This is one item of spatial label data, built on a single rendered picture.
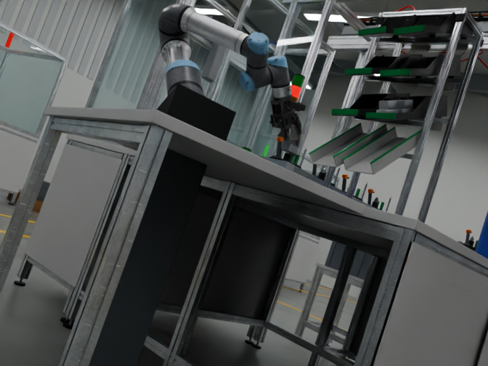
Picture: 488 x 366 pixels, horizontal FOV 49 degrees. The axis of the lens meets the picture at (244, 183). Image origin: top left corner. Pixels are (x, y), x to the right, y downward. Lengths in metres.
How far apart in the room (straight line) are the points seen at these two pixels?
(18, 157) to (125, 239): 6.10
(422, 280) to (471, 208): 11.16
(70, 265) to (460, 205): 10.91
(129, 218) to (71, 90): 10.08
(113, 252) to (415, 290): 0.86
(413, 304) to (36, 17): 9.70
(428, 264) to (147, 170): 0.87
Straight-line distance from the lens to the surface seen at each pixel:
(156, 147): 1.18
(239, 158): 1.26
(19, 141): 7.21
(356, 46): 3.61
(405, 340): 1.65
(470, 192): 12.86
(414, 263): 1.57
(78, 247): 2.69
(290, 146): 2.15
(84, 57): 11.31
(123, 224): 1.17
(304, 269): 8.86
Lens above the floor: 0.68
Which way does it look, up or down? 5 degrees up
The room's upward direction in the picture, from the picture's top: 19 degrees clockwise
